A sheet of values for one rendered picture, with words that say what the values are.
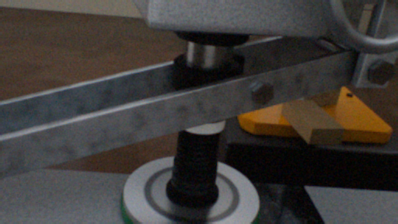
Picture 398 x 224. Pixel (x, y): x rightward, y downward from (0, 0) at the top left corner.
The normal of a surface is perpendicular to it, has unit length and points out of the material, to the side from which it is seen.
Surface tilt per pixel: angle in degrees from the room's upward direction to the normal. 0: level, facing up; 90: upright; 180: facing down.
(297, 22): 90
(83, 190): 0
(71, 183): 0
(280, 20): 90
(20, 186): 0
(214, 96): 90
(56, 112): 90
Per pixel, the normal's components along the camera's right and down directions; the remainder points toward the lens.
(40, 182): 0.11, -0.91
